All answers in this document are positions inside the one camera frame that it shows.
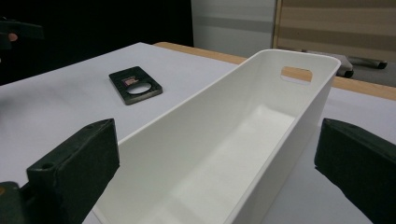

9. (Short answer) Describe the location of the wooden desk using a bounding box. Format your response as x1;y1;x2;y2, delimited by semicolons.
272;0;396;63

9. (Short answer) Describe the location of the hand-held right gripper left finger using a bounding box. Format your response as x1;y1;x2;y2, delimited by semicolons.
22;118;120;224

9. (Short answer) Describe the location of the white table sheet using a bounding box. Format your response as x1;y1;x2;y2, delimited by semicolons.
0;41;396;224

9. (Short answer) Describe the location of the white cabinet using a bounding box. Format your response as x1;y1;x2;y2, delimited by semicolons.
190;0;278;59

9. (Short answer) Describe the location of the white plastic bin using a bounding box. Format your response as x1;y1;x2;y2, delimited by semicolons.
92;49;343;224

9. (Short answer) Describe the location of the frame with round hole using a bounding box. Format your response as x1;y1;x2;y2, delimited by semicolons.
108;65;163;106

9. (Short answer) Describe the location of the chair base with casters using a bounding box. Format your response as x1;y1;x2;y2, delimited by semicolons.
302;49;389;78

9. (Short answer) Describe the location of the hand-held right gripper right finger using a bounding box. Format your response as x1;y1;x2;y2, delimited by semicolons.
314;118;396;224

